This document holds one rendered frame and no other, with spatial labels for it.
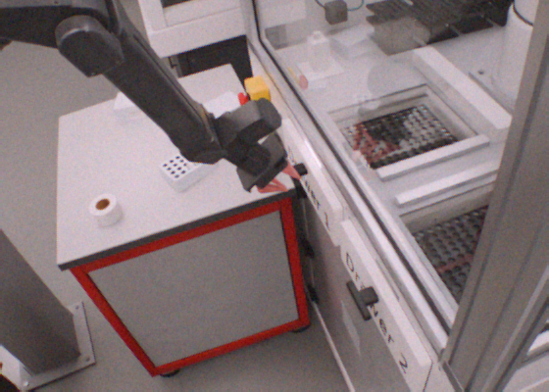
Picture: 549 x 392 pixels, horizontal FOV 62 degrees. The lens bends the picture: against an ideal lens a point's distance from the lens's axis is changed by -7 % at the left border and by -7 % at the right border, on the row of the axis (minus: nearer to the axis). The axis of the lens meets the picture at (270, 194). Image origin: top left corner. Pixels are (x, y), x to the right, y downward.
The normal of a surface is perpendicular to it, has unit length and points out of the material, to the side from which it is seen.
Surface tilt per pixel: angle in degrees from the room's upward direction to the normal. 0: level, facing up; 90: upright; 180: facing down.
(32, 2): 36
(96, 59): 119
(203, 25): 90
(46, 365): 90
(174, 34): 90
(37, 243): 0
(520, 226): 90
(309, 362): 0
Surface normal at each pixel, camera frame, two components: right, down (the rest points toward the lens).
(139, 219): -0.13, -0.69
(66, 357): 0.40, 0.62
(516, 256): -0.94, 0.31
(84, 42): 0.34, 0.90
